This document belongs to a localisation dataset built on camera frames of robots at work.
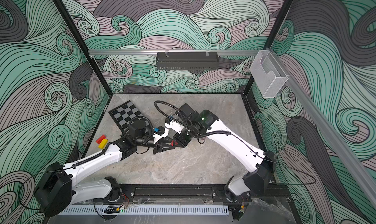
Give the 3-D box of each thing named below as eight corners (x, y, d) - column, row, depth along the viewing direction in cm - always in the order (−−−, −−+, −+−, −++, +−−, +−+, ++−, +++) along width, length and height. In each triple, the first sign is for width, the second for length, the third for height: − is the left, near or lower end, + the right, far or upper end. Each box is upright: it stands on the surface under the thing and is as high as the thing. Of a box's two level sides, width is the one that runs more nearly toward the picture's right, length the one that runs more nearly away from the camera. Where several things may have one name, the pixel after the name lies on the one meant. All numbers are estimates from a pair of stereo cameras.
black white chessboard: (123, 132, 99) (121, 128, 96) (110, 115, 109) (108, 111, 105) (144, 118, 107) (143, 114, 104) (131, 103, 117) (129, 99, 113)
